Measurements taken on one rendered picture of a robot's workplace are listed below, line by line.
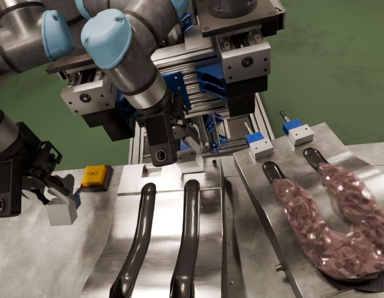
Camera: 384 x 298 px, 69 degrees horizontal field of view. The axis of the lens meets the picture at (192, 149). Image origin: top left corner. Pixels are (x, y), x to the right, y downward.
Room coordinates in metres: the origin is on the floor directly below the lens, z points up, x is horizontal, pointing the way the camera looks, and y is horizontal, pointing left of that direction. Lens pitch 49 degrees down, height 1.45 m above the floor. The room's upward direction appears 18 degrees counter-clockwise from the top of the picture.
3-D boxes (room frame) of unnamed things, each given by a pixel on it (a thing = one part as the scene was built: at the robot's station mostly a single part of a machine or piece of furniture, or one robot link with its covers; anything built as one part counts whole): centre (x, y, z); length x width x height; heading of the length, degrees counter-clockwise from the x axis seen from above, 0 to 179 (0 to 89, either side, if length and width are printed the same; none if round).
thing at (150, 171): (0.46, 0.11, 0.87); 0.05 x 0.05 x 0.04; 74
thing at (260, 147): (0.48, -0.17, 0.86); 0.13 x 0.05 x 0.05; 1
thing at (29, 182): (0.42, 0.32, 1.09); 0.09 x 0.08 x 0.12; 164
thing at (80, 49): (0.94, 0.23, 1.09); 0.15 x 0.15 x 0.10
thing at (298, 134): (0.48, -0.28, 0.86); 0.13 x 0.05 x 0.05; 1
